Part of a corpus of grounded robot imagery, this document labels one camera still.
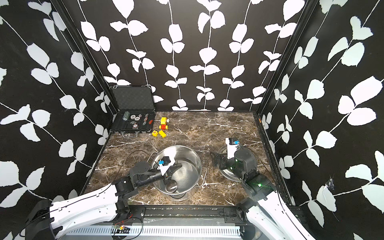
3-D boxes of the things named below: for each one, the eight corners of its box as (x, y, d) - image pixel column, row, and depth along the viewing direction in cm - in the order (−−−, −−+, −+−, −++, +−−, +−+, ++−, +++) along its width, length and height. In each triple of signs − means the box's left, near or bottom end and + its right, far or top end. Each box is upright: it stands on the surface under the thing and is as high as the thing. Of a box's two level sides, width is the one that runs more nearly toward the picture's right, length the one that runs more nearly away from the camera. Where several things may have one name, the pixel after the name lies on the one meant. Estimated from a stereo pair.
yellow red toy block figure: (159, 130, 110) (158, 126, 107) (161, 121, 116) (160, 117, 112) (167, 130, 111) (166, 126, 107) (168, 121, 116) (167, 117, 112)
